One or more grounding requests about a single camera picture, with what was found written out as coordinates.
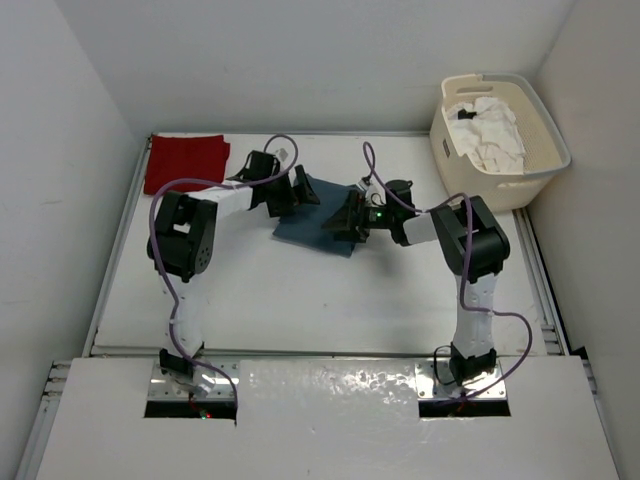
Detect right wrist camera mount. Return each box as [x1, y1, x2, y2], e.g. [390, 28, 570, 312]
[356, 176, 380, 203]

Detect red t shirt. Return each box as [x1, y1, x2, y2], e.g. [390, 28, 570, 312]
[143, 135, 231, 196]

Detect reflective foil panel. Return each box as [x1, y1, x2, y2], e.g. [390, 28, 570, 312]
[238, 358, 419, 426]

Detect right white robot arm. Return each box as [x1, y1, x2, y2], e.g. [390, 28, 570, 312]
[322, 180, 510, 385]

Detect blue t shirt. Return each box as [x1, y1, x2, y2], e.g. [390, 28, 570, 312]
[272, 176, 356, 258]

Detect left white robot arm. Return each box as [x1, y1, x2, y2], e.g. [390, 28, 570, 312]
[147, 150, 320, 378]

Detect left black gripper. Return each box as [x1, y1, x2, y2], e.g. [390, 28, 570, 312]
[263, 166, 318, 218]

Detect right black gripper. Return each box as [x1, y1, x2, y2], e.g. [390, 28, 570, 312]
[323, 190, 396, 243]

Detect cream laundry basket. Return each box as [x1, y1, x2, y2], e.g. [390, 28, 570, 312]
[430, 74, 571, 212]

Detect white t shirt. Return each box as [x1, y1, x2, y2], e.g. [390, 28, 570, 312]
[446, 96, 526, 175]

